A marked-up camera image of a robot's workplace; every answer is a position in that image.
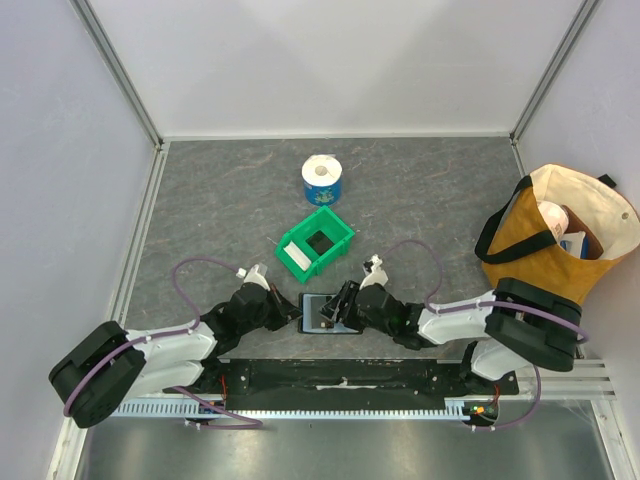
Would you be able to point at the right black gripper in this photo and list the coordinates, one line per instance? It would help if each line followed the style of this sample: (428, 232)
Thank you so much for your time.
(345, 304)

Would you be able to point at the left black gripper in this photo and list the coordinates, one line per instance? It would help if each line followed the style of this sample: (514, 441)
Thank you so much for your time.
(284, 312)

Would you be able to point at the black leather card holder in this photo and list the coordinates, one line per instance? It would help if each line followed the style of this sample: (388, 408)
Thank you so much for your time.
(313, 322)

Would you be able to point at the green plastic bin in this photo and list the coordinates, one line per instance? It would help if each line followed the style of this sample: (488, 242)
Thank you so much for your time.
(328, 222)

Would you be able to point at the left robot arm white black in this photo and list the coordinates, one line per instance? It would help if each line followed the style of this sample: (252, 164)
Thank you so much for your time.
(112, 364)

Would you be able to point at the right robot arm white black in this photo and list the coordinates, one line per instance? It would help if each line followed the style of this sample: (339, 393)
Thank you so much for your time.
(511, 326)

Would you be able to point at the stack of white cards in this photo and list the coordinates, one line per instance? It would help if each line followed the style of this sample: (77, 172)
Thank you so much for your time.
(297, 256)

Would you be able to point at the black card in bin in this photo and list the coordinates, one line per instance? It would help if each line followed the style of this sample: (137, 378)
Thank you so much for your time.
(320, 243)

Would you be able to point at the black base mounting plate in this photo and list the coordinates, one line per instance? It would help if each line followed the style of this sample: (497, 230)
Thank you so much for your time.
(236, 377)

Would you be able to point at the toilet paper roll blue wrapper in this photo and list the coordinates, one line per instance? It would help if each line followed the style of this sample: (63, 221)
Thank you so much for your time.
(322, 179)

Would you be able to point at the mustard canvas tote bag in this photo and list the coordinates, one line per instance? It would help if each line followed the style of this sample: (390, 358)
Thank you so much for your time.
(516, 242)

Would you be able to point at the items inside tote bag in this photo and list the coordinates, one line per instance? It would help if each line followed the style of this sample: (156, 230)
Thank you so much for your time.
(570, 232)

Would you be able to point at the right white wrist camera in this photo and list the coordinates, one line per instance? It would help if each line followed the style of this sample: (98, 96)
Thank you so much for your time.
(374, 272)

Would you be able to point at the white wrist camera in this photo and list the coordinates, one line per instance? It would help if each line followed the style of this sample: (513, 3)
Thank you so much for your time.
(255, 275)
(374, 272)

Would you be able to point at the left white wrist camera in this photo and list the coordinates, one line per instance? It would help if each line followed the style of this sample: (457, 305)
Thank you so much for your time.
(255, 275)

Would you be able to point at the left aluminium frame post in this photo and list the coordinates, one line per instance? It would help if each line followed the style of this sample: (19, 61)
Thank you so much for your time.
(103, 44)

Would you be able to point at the aluminium frame post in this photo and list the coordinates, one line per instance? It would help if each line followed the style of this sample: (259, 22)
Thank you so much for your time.
(577, 26)
(103, 44)

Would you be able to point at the right aluminium frame post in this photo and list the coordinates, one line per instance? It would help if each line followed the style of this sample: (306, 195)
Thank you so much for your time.
(577, 26)

